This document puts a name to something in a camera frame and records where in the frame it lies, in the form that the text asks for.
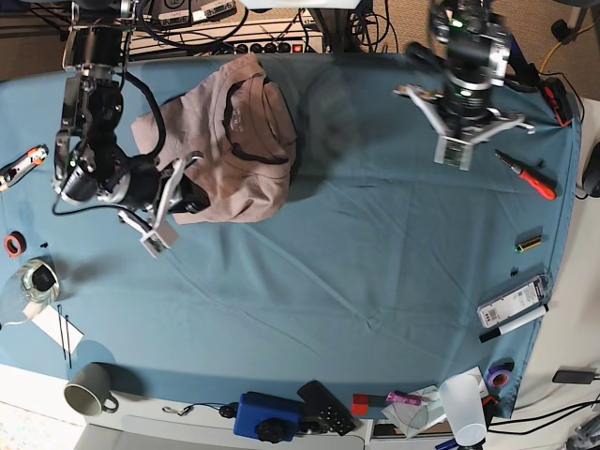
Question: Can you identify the pink T-shirt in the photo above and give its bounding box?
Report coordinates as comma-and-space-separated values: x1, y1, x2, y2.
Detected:
159, 53, 296, 225

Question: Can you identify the orange handled screwdriver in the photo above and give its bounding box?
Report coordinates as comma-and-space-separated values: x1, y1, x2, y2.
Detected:
495, 150, 557, 201

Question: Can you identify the translucent plastic cup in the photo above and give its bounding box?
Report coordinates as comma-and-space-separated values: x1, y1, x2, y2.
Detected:
439, 373, 487, 447

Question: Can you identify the black power strip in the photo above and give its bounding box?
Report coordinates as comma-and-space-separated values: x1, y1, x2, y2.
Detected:
232, 41, 307, 53

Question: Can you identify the orange white utility knife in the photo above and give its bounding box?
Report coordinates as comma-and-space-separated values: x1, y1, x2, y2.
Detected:
1, 144, 49, 192

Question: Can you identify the purple tube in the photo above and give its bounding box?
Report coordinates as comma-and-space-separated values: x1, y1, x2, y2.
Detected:
386, 391, 423, 406

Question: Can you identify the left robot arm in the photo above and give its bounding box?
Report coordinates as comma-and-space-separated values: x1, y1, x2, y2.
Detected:
396, 1, 535, 145

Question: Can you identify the black computer mouse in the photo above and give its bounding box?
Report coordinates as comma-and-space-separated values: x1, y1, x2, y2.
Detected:
582, 142, 600, 198

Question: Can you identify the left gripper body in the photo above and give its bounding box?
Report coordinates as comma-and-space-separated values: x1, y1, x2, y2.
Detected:
394, 83, 534, 145

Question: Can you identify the black white marker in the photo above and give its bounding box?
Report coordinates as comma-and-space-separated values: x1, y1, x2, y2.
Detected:
479, 305, 549, 343

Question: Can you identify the clear plastic case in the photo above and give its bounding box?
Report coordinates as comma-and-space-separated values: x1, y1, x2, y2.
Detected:
477, 274, 551, 329

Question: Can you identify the white paper card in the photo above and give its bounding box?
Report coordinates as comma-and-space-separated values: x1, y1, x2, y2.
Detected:
32, 307, 83, 354

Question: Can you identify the purple tape roll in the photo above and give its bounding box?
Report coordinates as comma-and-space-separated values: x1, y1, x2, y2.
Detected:
487, 361, 515, 388

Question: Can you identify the black phone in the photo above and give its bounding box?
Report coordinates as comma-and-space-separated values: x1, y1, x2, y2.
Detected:
552, 369, 599, 385

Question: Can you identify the blue box with knob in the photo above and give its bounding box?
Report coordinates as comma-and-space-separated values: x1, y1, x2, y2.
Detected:
233, 392, 303, 443

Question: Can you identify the blue table cloth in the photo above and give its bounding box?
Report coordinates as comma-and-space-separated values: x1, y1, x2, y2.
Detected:
1, 53, 581, 403

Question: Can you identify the grey ceramic mug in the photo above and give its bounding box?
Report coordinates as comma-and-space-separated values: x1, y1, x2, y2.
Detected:
63, 363, 119, 417

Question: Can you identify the red black block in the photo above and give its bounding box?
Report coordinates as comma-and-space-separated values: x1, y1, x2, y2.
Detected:
351, 394, 388, 416

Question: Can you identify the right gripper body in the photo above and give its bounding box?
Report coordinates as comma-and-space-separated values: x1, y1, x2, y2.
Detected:
97, 158, 188, 225

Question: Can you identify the black zip tie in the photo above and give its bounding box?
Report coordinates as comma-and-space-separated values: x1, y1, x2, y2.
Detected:
56, 305, 72, 368

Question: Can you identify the gold AA battery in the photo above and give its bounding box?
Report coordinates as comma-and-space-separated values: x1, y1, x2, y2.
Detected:
515, 235, 542, 253

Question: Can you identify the black remote control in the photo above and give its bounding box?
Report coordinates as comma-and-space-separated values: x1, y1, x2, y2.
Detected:
297, 381, 357, 436

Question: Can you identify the orange black clamp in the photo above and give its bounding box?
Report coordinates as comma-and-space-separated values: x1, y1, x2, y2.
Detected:
540, 72, 585, 128

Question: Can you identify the red tape roll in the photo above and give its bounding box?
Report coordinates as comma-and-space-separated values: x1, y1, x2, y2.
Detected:
3, 232, 26, 258

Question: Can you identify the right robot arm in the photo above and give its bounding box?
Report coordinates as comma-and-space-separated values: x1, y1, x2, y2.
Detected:
52, 1, 210, 231

